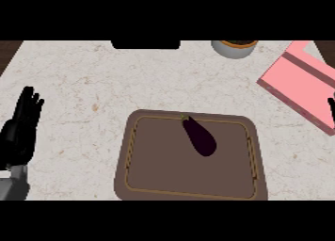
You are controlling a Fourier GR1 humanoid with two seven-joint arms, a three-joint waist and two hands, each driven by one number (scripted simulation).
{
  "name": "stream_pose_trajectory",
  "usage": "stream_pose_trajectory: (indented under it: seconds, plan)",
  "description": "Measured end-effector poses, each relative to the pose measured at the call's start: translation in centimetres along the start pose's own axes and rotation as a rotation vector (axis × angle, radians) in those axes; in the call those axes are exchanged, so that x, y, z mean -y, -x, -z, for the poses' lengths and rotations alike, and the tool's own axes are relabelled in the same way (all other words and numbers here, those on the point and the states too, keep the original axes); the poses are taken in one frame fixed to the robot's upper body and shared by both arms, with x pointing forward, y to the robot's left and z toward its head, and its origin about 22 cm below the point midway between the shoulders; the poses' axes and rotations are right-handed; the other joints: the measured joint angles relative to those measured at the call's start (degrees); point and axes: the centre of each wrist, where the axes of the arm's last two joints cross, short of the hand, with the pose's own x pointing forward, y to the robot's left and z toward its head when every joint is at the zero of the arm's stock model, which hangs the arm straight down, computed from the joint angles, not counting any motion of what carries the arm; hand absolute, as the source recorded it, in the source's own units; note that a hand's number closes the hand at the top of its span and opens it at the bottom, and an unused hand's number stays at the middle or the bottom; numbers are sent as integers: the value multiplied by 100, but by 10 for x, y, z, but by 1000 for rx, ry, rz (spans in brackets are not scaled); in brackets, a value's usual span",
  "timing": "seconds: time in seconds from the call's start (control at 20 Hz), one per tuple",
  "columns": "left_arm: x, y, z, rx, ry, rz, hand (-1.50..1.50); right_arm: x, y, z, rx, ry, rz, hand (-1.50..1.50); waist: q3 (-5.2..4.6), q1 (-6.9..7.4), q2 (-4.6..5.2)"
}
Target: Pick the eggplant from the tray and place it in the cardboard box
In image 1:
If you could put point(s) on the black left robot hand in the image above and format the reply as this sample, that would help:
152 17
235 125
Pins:
18 135

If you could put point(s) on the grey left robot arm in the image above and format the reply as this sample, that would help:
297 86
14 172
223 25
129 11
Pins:
8 185

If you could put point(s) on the pink cardboard box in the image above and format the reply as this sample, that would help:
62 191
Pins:
304 81

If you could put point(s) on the dark purple eggplant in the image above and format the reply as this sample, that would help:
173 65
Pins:
200 138

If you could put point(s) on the brown tray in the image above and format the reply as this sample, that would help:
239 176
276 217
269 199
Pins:
191 157

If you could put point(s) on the grey pot with orange rim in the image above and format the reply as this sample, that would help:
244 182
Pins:
234 48

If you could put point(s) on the black rectangular object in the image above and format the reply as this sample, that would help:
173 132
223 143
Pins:
146 44

